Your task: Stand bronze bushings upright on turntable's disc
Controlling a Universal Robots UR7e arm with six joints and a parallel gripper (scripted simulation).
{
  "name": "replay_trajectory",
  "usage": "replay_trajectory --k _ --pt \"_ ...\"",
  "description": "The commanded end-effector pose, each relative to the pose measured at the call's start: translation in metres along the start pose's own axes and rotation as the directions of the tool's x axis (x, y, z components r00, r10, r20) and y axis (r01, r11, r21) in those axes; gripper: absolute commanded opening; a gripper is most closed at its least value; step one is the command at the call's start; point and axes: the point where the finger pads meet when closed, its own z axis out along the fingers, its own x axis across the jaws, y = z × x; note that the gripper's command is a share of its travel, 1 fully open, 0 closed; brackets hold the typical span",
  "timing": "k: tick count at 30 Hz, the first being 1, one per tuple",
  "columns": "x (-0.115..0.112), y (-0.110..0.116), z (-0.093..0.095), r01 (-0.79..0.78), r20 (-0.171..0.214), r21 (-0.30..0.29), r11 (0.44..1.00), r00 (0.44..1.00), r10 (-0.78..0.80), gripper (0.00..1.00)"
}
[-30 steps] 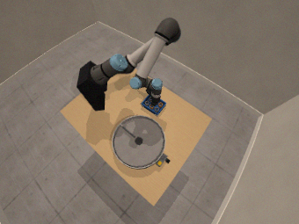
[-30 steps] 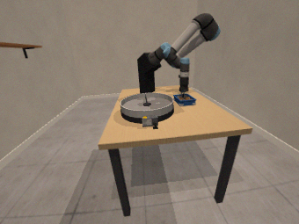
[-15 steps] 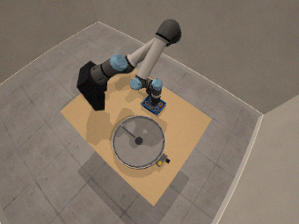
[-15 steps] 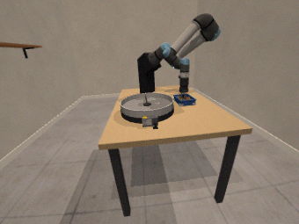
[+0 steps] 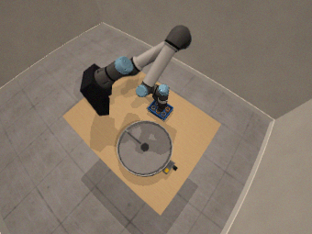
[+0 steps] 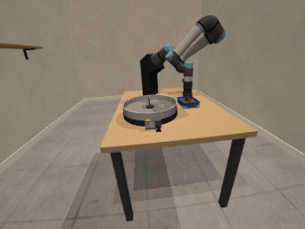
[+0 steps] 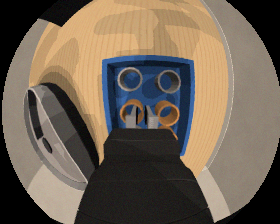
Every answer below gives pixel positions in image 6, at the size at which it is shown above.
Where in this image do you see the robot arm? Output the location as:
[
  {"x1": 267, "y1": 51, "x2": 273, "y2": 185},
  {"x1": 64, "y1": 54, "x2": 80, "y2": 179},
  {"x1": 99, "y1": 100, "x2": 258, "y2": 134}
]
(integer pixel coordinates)
[{"x1": 151, "y1": 15, "x2": 226, "y2": 76}]

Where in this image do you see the blue rectangular crate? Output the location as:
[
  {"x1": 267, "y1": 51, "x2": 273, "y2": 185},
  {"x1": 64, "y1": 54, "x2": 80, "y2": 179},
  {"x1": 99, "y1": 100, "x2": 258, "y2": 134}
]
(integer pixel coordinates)
[{"x1": 177, "y1": 96, "x2": 200, "y2": 109}]

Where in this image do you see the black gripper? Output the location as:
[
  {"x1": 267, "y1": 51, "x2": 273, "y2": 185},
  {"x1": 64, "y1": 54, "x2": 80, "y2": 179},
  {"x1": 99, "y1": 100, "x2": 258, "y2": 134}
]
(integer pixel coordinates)
[{"x1": 182, "y1": 76, "x2": 193, "y2": 101}]

